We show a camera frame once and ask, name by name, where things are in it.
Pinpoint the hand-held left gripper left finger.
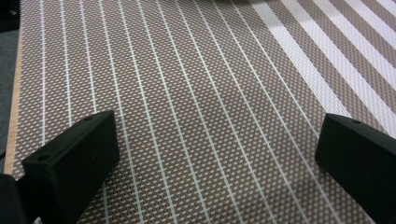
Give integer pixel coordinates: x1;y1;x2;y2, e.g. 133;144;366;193
21;109;120;224

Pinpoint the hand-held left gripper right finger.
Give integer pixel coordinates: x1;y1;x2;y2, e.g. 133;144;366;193
314;113;396;224

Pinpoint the brown striped woven placemat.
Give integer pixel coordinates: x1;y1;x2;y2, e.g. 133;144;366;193
11;0;396;224

